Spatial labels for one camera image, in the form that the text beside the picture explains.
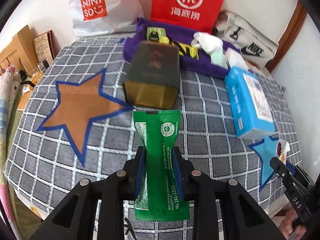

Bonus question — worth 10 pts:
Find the grey Nike pouch bag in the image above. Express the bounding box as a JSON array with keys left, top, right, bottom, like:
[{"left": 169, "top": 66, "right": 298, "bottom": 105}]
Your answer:
[{"left": 215, "top": 11, "right": 278, "bottom": 68}]

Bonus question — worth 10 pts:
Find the mint green cloth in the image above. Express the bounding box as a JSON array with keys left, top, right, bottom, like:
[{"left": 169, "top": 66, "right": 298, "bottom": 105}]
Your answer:
[{"left": 210, "top": 48, "right": 228, "bottom": 69}]

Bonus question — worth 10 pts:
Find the wooden door frame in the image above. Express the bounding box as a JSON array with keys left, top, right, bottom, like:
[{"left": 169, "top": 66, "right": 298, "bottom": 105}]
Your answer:
[{"left": 266, "top": 1, "right": 307, "bottom": 73}]

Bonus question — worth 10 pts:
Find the white Miniso plastic bag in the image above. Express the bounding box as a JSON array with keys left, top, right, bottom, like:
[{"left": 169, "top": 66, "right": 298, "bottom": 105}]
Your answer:
[{"left": 69, "top": 0, "right": 144, "bottom": 37}]

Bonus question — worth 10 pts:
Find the light green tissue pack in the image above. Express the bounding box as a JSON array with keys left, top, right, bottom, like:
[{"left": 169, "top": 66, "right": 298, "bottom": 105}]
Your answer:
[{"left": 146, "top": 27, "right": 166, "bottom": 42}]

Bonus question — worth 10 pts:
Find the person's right hand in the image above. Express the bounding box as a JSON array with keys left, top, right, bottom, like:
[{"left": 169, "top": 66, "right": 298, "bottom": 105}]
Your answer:
[{"left": 278, "top": 208, "right": 306, "bottom": 240}]

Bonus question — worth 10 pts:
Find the framed picture card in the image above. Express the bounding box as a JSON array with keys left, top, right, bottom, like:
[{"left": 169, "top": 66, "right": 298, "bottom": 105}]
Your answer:
[{"left": 33, "top": 30, "right": 55, "bottom": 64}]

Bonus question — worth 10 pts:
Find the wooden nightstand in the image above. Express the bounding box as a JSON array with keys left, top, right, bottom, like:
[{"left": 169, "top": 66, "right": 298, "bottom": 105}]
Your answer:
[{"left": 17, "top": 85, "right": 33, "bottom": 112}]

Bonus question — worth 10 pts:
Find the white sponge block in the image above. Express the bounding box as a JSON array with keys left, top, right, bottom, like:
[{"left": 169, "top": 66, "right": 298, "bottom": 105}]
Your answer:
[{"left": 225, "top": 48, "right": 248, "bottom": 71}]

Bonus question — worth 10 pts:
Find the small white red packet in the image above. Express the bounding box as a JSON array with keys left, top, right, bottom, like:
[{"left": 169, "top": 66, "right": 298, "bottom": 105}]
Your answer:
[{"left": 276, "top": 139, "right": 290, "bottom": 164}]

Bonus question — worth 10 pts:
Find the patterned pillow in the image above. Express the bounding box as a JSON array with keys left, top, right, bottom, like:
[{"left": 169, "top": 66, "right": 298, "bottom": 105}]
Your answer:
[{"left": 0, "top": 66, "right": 15, "bottom": 153}]

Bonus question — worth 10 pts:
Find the glass teapot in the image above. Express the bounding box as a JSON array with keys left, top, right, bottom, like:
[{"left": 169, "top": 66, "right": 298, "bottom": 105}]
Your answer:
[{"left": 20, "top": 62, "right": 49, "bottom": 89}]

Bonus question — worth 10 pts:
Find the yellow cloth pouch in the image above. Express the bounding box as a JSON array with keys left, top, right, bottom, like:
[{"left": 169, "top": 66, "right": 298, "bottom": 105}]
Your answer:
[{"left": 159, "top": 36, "right": 199, "bottom": 60}]

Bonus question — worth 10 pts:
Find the wooden headboard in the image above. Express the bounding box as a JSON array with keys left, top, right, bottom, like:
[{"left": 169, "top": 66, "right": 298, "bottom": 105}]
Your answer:
[{"left": 0, "top": 25, "right": 39, "bottom": 74}]

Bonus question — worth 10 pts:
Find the purple towel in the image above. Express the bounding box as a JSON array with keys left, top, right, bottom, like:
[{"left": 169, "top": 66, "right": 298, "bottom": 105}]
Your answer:
[{"left": 123, "top": 17, "right": 229, "bottom": 79}]

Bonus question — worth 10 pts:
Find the green sachet packet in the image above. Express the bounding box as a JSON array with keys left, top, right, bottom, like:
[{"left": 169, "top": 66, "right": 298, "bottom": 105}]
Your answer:
[{"left": 133, "top": 110, "right": 190, "bottom": 222}]

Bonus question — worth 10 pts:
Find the red paper shopping bag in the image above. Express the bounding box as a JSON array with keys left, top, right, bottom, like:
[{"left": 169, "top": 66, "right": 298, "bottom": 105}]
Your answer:
[{"left": 151, "top": 0, "right": 223, "bottom": 33}]

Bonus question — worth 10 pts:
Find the dark green gold tin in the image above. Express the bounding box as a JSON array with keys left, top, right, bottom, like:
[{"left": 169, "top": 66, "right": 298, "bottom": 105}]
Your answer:
[{"left": 124, "top": 41, "right": 180, "bottom": 109}]

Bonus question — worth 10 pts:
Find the green blanket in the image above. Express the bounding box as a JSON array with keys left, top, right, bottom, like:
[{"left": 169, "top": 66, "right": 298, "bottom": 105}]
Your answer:
[{"left": 4, "top": 87, "right": 46, "bottom": 239}]

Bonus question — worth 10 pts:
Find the white glove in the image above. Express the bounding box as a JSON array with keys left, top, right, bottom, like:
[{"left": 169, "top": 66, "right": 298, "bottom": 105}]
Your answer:
[{"left": 191, "top": 32, "right": 223, "bottom": 55}]

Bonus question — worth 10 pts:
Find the grey checked bed cover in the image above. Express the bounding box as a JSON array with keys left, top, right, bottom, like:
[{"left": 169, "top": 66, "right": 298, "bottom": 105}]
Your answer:
[{"left": 3, "top": 33, "right": 302, "bottom": 240}]

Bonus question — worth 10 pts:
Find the blue tissue box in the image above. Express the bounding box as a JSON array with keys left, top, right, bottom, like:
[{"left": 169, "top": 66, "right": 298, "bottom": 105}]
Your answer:
[{"left": 225, "top": 67, "right": 276, "bottom": 140}]

